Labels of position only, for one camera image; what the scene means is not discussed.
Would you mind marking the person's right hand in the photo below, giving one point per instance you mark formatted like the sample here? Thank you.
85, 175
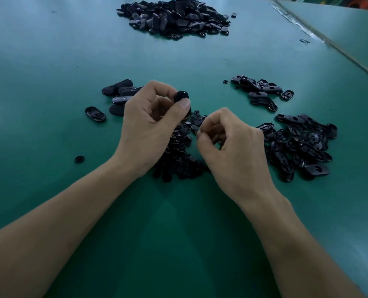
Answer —
240, 161

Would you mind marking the person's left hand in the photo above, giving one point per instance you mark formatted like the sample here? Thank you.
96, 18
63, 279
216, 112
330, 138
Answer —
147, 136

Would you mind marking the pile of small black buttons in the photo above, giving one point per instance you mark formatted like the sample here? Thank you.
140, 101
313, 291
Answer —
181, 158

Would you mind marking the assembled black oval piece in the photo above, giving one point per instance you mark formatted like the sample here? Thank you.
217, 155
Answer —
117, 87
121, 100
133, 90

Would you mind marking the pile of black oval shells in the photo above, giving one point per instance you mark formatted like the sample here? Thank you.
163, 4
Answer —
302, 145

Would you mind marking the lone black ring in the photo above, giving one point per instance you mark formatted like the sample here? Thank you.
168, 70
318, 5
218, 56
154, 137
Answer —
79, 159

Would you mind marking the person's left forearm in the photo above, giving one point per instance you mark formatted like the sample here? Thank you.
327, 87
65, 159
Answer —
47, 239

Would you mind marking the person's right forearm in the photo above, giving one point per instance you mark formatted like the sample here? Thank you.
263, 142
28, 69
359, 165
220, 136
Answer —
305, 257

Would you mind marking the small black plastic scrap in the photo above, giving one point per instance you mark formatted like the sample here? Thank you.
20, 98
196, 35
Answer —
305, 41

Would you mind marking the green striped bag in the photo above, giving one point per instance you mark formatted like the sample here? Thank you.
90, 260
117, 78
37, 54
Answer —
330, 0

